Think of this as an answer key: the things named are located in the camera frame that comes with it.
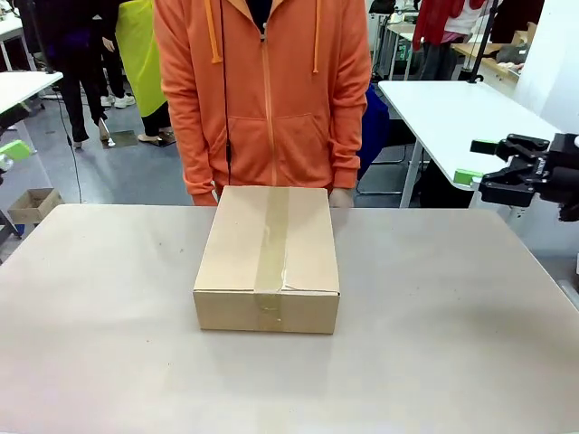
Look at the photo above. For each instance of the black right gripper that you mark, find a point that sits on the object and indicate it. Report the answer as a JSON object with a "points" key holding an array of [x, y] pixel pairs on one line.
{"points": [[563, 174]]}

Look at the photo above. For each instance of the brown cardboard shipping box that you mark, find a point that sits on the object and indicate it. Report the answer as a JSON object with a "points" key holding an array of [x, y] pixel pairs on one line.
{"points": [[267, 253]]}

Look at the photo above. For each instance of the person's left forearm orange sleeve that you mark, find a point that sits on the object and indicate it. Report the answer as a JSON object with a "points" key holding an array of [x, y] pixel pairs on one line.
{"points": [[347, 153]]}

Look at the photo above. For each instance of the person's right forearm orange sleeve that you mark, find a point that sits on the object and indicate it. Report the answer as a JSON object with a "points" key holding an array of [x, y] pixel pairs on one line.
{"points": [[199, 167]]}

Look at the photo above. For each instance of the small open cardboard box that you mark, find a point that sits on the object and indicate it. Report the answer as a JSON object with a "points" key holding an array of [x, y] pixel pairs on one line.
{"points": [[34, 203]]}

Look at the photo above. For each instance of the person's left hand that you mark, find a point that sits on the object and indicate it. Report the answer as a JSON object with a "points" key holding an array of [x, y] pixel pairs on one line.
{"points": [[341, 199]]}

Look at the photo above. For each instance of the white background table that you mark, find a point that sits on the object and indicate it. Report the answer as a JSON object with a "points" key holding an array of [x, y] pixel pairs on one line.
{"points": [[22, 88]]}

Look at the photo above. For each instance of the white side table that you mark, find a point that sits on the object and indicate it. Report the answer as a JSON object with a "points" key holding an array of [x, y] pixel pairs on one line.
{"points": [[448, 117]]}

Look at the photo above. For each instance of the person in black clothes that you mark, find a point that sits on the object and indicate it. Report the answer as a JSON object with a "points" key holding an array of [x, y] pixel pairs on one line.
{"points": [[77, 68]]}

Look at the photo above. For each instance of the wooden background table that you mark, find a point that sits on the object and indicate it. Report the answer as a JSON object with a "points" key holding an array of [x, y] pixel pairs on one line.
{"points": [[493, 50]]}

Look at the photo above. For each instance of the black stand pole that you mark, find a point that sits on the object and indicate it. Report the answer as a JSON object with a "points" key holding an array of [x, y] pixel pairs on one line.
{"points": [[484, 40]]}

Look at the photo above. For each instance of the blue chair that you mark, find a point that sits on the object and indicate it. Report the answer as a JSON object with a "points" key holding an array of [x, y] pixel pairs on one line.
{"points": [[373, 131]]}

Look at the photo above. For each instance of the person in red jacket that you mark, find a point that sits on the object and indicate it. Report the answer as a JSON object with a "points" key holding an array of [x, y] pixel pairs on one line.
{"points": [[441, 31]]}

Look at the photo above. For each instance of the person in yellow apron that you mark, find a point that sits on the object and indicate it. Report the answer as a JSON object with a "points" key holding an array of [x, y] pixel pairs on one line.
{"points": [[142, 59]]}

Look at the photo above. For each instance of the clear packing tape strip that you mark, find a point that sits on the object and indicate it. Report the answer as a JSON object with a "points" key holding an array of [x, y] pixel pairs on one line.
{"points": [[273, 235]]}

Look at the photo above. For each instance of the person in orange hoodie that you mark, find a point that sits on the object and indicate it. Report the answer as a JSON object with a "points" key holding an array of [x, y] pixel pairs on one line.
{"points": [[271, 99]]}

